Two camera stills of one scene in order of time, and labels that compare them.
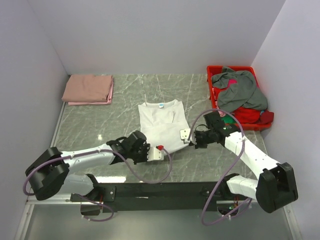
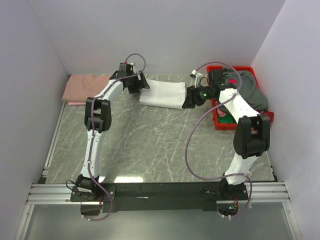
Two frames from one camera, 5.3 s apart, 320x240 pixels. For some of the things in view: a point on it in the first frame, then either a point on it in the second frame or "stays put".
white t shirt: (161, 122) → (168, 94)
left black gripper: (146, 146) → (141, 84)
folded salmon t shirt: (87, 88) stays put
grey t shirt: (244, 93) stays put
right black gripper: (197, 144) → (192, 99)
